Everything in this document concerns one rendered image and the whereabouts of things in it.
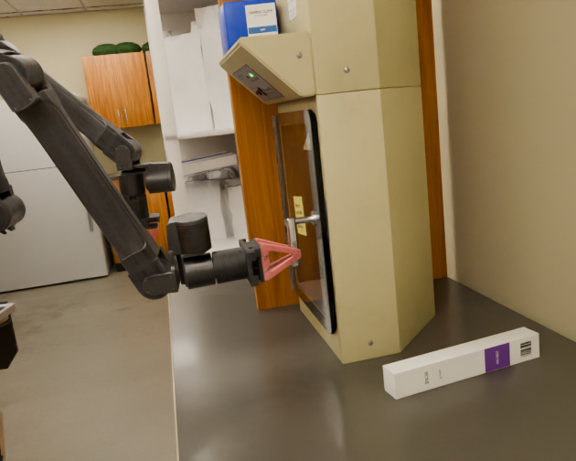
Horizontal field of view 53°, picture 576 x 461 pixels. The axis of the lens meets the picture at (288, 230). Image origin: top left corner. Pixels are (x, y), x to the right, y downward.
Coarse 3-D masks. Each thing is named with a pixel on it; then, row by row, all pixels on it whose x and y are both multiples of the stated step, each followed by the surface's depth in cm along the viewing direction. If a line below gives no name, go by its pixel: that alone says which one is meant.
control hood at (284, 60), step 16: (304, 32) 91; (240, 48) 91; (256, 48) 90; (272, 48) 90; (288, 48) 91; (304, 48) 91; (224, 64) 114; (240, 64) 103; (256, 64) 94; (272, 64) 90; (288, 64) 91; (304, 64) 92; (272, 80) 96; (288, 80) 91; (304, 80) 92; (256, 96) 122; (288, 96) 99; (304, 96) 93
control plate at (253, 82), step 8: (240, 72) 109; (248, 72) 104; (240, 80) 117; (248, 80) 111; (256, 80) 106; (264, 80) 101; (256, 88) 112; (264, 88) 107; (272, 88) 101; (264, 96) 114; (272, 96) 108; (280, 96) 103
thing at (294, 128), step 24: (288, 120) 110; (312, 120) 94; (288, 144) 113; (312, 144) 95; (288, 168) 117; (312, 168) 98; (288, 192) 121; (312, 192) 100; (288, 216) 124; (312, 240) 106; (312, 264) 109; (312, 288) 112; (312, 312) 115
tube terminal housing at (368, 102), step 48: (336, 0) 91; (384, 0) 96; (336, 48) 92; (384, 48) 96; (336, 96) 94; (384, 96) 96; (336, 144) 95; (384, 144) 97; (336, 192) 96; (384, 192) 98; (336, 240) 98; (384, 240) 100; (336, 288) 99; (384, 288) 101; (432, 288) 119; (336, 336) 103; (384, 336) 103
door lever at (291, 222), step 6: (306, 216) 101; (312, 216) 101; (288, 222) 100; (294, 222) 100; (300, 222) 101; (306, 222) 101; (312, 222) 102; (288, 228) 100; (294, 228) 101; (288, 234) 101; (294, 234) 101; (288, 240) 102; (294, 240) 101; (294, 246) 101; (294, 264) 102
